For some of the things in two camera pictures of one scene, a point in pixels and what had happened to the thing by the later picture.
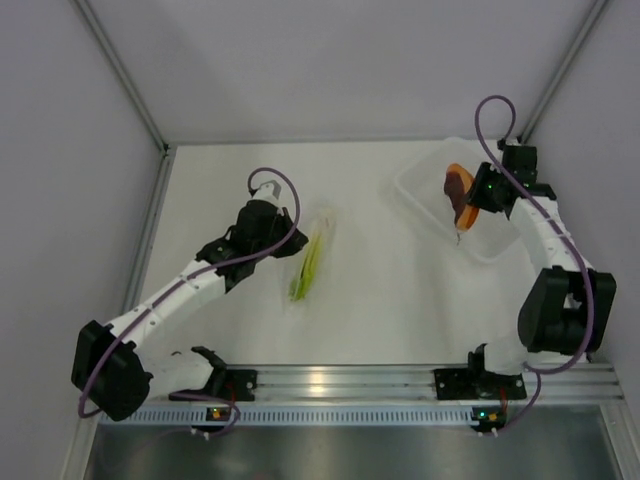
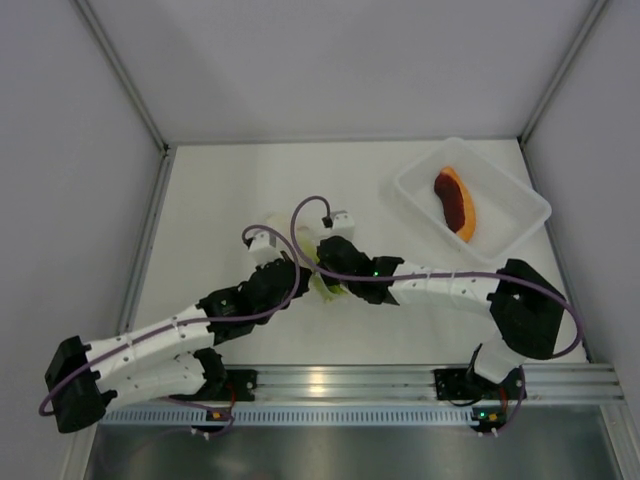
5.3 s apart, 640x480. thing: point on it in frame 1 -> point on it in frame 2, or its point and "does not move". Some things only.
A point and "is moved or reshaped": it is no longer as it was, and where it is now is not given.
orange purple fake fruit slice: (457, 183) is moved or reshaped
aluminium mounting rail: (417, 382) does not move
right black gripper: (476, 197) -> (332, 282)
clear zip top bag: (312, 259) is moved or reshaped
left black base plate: (240, 385) does not move
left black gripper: (294, 247) -> (303, 280)
